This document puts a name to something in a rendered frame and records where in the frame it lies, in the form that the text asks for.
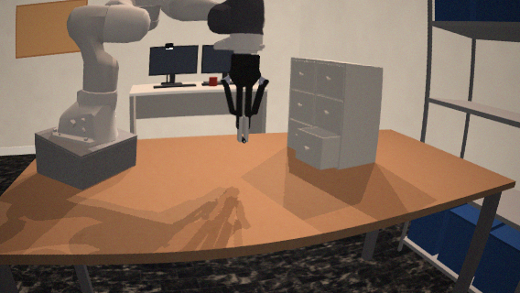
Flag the grey small chest of drawers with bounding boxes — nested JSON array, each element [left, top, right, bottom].
[[287, 58, 383, 169]]

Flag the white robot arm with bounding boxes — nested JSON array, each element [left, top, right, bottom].
[[52, 0, 265, 146]]

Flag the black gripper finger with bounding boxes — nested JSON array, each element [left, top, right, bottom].
[[244, 75, 269, 142], [220, 75, 244, 142]]

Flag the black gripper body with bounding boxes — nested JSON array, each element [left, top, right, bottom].
[[229, 53, 261, 88]]

